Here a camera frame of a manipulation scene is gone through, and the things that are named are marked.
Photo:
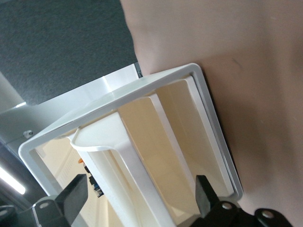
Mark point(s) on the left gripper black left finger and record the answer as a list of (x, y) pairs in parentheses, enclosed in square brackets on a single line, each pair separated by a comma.
[(73, 196)]

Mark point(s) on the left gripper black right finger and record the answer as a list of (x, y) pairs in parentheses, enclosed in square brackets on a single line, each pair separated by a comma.
[(206, 196)]

